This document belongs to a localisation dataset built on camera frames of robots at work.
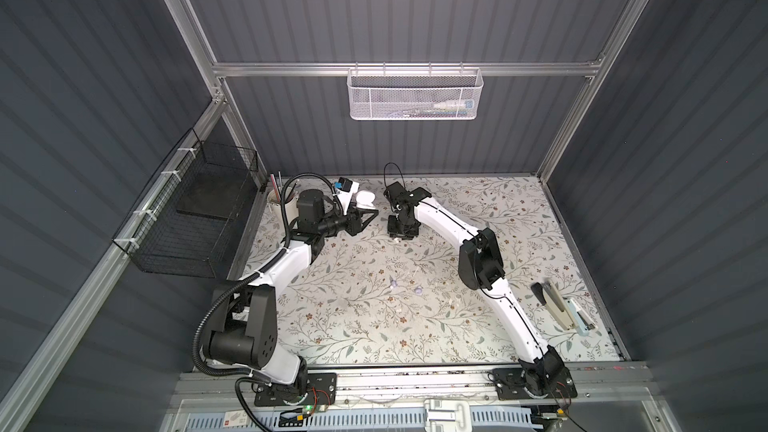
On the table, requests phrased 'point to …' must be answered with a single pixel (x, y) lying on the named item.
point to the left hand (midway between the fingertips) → (376, 211)
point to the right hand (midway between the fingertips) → (396, 236)
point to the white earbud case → (364, 199)
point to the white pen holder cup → (275, 197)
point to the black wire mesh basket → (189, 219)
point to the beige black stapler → (568, 313)
